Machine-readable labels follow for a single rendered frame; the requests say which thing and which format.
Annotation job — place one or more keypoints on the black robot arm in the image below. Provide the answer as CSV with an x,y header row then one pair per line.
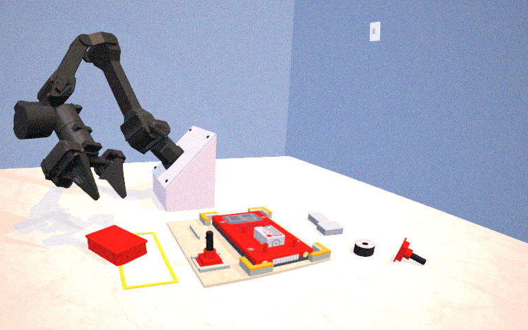
x,y
39,119

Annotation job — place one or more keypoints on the red hood shell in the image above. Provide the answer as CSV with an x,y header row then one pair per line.
x,y
116,245

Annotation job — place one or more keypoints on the black toy wheel with white hub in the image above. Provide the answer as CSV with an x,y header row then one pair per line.
x,y
364,248

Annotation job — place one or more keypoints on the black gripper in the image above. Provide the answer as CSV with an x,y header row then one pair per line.
x,y
76,153

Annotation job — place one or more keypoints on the yellow rectangular outline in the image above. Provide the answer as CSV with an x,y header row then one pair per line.
x,y
149,285

